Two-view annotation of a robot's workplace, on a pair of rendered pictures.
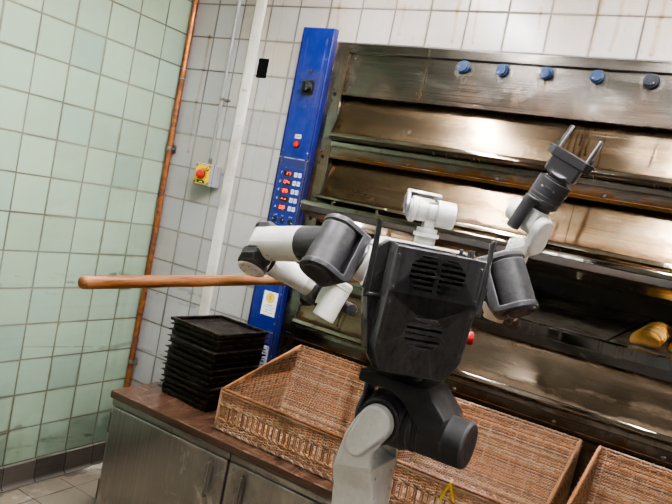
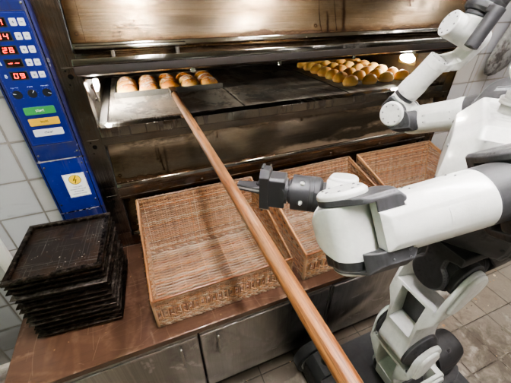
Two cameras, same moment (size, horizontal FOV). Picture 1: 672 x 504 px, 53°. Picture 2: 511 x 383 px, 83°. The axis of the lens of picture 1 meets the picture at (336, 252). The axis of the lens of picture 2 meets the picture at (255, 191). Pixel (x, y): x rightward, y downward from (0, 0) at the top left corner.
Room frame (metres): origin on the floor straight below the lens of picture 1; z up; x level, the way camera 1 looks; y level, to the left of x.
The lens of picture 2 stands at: (1.71, 0.56, 1.59)
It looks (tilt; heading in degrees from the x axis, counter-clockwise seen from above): 34 degrees down; 308
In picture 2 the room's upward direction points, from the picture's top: straight up
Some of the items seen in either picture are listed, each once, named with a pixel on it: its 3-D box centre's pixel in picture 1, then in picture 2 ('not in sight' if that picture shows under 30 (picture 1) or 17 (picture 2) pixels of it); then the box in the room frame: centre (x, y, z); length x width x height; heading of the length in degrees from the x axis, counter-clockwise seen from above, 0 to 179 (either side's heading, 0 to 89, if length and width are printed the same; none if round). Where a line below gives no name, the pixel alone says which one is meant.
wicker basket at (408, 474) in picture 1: (472, 465); (328, 209); (2.11, -0.56, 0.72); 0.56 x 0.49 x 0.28; 61
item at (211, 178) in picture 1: (207, 175); not in sight; (3.08, 0.64, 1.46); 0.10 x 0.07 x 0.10; 60
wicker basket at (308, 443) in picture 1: (318, 405); (211, 240); (2.42, -0.05, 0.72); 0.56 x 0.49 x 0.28; 59
